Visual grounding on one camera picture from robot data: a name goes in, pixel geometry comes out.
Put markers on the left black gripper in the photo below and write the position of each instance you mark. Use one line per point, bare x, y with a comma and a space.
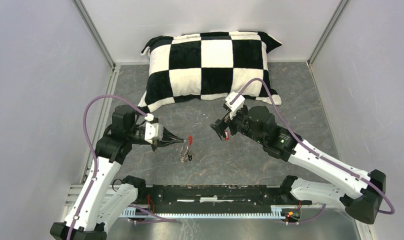
162, 142

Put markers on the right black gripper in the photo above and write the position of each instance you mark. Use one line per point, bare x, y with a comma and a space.
241, 111

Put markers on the metal keyring with red handle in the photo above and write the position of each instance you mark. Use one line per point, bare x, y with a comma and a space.
186, 154

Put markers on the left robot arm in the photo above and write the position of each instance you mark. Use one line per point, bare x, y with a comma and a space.
90, 218

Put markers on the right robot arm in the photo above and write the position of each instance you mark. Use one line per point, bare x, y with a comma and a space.
359, 192

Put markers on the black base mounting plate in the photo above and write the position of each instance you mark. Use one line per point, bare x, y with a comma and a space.
215, 199

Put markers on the black white checkered pillow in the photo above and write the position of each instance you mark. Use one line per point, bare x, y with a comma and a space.
208, 66

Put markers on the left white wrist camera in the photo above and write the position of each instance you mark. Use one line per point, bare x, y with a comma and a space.
153, 130

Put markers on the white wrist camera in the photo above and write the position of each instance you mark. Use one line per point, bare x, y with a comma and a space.
153, 130
234, 102

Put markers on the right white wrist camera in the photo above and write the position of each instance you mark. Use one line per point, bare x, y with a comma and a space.
234, 102

